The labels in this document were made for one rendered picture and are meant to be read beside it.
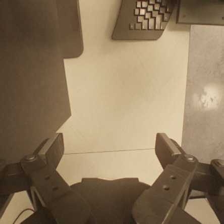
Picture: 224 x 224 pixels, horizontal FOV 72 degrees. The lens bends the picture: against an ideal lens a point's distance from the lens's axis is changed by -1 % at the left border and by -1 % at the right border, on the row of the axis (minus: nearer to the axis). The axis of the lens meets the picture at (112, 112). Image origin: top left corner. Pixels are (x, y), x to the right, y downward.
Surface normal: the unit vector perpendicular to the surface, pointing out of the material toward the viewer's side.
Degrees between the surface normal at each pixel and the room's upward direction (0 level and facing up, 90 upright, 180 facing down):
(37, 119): 86
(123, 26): 5
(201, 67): 0
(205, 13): 0
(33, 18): 86
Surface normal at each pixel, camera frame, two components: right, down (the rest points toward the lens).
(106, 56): 0.02, 0.30
